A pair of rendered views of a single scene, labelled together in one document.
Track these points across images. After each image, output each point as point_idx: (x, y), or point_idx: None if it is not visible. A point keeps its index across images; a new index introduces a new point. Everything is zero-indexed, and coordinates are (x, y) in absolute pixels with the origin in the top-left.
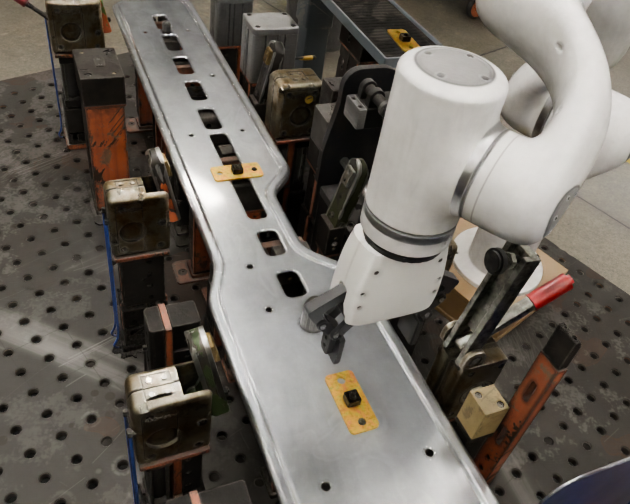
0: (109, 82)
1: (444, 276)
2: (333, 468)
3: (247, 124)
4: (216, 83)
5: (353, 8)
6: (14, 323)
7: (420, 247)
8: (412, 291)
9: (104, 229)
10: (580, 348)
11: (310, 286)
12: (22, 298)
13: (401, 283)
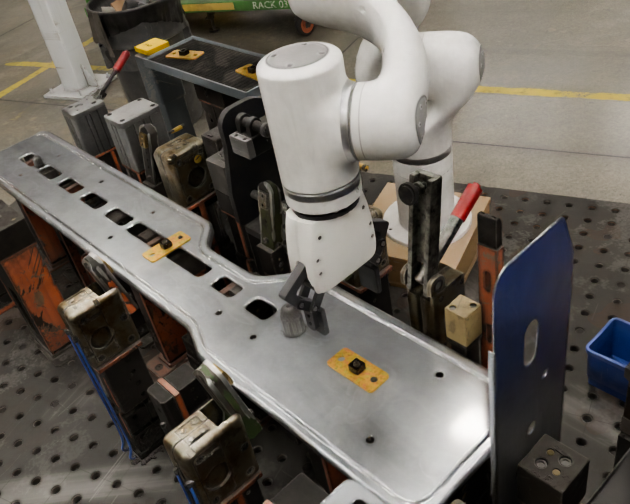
0: (13, 229)
1: (374, 222)
2: (369, 424)
3: (154, 205)
4: (108, 186)
5: (197, 67)
6: (27, 487)
7: (341, 199)
8: (355, 242)
9: (75, 349)
10: None
11: (278, 303)
12: (23, 462)
13: (343, 238)
